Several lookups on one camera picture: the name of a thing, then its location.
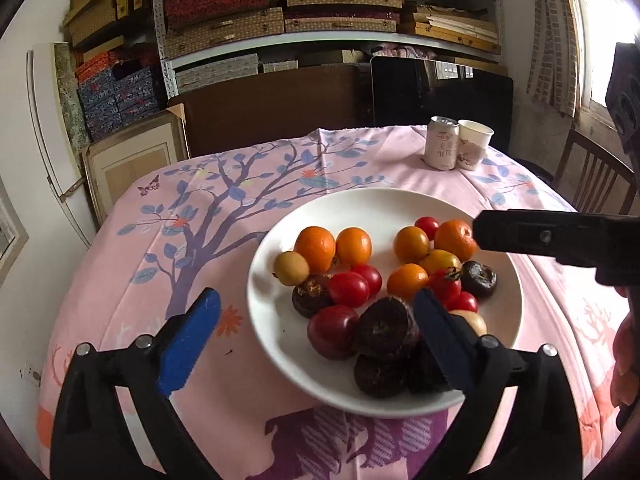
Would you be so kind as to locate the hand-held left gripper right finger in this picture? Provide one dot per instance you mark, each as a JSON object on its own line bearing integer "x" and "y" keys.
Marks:
{"x": 440, "y": 335}

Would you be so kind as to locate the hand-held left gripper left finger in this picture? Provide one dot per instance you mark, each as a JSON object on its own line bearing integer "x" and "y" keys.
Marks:
{"x": 190, "y": 340}

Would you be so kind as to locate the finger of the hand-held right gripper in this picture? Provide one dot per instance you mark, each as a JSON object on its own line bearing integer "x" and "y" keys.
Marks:
{"x": 550, "y": 237}

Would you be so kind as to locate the yellow plum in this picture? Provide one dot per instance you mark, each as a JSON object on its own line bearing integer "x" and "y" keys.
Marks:
{"x": 472, "y": 321}

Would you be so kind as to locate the small red cherry tomato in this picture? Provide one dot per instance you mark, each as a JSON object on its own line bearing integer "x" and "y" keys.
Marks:
{"x": 462, "y": 302}
{"x": 427, "y": 226}

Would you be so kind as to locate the red tomato with stem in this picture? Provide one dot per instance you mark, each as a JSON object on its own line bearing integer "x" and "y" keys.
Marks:
{"x": 447, "y": 287}

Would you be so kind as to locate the greenish orange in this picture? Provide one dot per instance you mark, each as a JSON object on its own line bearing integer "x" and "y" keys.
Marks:
{"x": 440, "y": 260}
{"x": 353, "y": 246}

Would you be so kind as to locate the white oval plate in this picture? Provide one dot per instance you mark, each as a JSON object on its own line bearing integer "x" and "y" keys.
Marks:
{"x": 280, "y": 330}

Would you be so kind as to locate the large mandarin with stem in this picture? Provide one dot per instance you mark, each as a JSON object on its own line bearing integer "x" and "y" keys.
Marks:
{"x": 455, "y": 239}

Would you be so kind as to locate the small yellow longan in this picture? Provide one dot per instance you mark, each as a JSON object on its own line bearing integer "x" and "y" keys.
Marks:
{"x": 291, "y": 267}

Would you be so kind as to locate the person's right hand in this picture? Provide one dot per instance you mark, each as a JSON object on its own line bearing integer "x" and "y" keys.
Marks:
{"x": 629, "y": 355}

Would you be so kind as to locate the pink printed tablecloth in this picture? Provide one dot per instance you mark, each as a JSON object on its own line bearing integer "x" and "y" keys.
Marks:
{"x": 150, "y": 310}

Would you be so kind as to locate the window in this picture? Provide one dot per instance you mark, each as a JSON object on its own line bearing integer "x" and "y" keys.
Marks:
{"x": 600, "y": 35}

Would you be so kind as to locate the small orange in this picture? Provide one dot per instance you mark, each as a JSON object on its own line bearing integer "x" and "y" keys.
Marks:
{"x": 411, "y": 244}
{"x": 315, "y": 247}
{"x": 407, "y": 281}

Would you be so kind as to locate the wooden chair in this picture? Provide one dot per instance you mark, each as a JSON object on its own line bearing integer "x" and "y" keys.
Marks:
{"x": 595, "y": 180}

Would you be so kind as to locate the patterned curtain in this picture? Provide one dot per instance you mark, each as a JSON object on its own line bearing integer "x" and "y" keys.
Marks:
{"x": 552, "y": 35}

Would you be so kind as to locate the red plum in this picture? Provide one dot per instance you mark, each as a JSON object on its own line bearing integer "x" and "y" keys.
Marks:
{"x": 333, "y": 331}

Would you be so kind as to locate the white paper cup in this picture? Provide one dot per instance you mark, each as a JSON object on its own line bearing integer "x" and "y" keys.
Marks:
{"x": 474, "y": 147}

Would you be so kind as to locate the small dark water chestnut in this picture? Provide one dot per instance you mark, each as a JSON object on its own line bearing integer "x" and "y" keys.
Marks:
{"x": 311, "y": 297}

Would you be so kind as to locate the white drink can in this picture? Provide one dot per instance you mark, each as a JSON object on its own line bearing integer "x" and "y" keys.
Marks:
{"x": 442, "y": 142}

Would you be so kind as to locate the wooden framed panel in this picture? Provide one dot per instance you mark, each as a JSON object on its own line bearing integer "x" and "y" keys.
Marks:
{"x": 130, "y": 160}

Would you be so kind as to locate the pink folded cloth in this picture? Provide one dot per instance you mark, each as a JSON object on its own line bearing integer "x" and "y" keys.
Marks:
{"x": 400, "y": 51}

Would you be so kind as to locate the white door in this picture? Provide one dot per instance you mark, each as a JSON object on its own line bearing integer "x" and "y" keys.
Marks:
{"x": 45, "y": 160}

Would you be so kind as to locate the brown wooden board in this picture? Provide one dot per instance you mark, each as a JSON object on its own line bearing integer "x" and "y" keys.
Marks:
{"x": 270, "y": 105}

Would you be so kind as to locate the stack of blue patterned boxes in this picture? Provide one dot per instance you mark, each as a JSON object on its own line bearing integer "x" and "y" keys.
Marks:
{"x": 120, "y": 100}

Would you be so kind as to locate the white patterned box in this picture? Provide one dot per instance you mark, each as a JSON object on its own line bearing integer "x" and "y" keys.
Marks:
{"x": 217, "y": 72}

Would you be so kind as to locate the mottled green panel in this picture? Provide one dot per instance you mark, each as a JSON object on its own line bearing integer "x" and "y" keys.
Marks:
{"x": 70, "y": 90}

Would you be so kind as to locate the white metal shelf rack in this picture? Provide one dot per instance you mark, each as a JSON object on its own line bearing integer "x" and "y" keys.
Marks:
{"x": 350, "y": 36}

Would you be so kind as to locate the pile of straw cases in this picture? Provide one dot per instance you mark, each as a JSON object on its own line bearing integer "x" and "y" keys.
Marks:
{"x": 95, "y": 15}

